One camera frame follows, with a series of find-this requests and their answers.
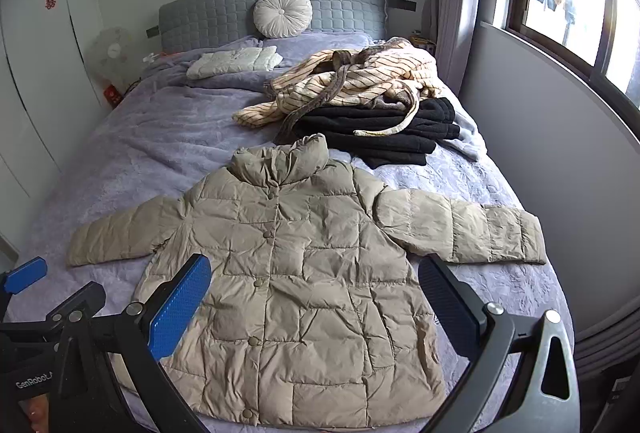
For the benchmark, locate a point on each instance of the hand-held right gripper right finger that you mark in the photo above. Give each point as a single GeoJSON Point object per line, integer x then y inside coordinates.
{"type": "Point", "coordinates": [447, 308]}

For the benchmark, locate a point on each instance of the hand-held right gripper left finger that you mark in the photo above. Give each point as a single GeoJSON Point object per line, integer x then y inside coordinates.
{"type": "Point", "coordinates": [180, 308]}

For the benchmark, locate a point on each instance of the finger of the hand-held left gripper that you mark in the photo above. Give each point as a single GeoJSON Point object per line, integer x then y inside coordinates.
{"type": "Point", "coordinates": [85, 295]}
{"type": "Point", "coordinates": [25, 275]}

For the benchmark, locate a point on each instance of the beige puffer jacket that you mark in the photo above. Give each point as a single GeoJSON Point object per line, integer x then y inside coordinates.
{"type": "Point", "coordinates": [310, 263]}

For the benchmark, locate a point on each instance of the folded black clothes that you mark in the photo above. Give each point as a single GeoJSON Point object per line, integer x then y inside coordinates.
{"type": "Point", "coordinates": [390, 128]}

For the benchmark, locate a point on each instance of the person's left hand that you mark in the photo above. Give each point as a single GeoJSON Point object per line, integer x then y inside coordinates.
{"type": "Point", "coordinates": [35, 415]}

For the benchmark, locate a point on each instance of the lavender fleece blanket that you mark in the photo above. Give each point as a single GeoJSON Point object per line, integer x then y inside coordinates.
{"type": "Point", "coordinates": [165, 138]}

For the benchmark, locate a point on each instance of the pale blue-grey cloth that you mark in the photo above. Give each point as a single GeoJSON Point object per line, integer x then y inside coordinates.
{"type": "Point", "coordinates": [467, 133]}

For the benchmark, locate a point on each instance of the white wardrobe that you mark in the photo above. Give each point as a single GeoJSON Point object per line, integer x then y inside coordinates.
{"type": "Point", "coordinates": [35, 88]}

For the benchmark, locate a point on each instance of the small red box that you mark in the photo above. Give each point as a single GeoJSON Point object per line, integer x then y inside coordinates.
{"type": "Point", "coordinates": [113, 94]}

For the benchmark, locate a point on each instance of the white standing fan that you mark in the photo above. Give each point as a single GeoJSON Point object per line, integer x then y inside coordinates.
{"type": "Point", "coordinates": [112, 53]}

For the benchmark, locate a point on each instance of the beige striped robe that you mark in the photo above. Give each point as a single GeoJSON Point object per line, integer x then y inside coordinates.
{"type": "Point", "coordinates": [360, 78]}

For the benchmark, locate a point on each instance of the folded white puffer garment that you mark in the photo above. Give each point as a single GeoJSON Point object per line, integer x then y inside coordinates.
{"type": "Point", "coordinates": [235, 60]}

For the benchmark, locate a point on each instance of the small yellow box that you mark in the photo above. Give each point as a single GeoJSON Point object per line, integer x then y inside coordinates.
{"type": "Point", "coordinates": [422, 42]}

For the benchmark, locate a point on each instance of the red paper door decoration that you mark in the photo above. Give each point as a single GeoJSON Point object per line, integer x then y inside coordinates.
{"type": "Point", "coordinates": [50, 2]}

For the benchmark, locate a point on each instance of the round white cushion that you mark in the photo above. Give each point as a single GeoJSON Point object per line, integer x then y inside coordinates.
{"type": "Point", "coordinates": [282, 13]}

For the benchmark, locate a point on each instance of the grey quilted headboard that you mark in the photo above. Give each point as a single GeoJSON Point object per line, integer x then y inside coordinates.
{"type": "Point", "coordinates": [340, 3]}

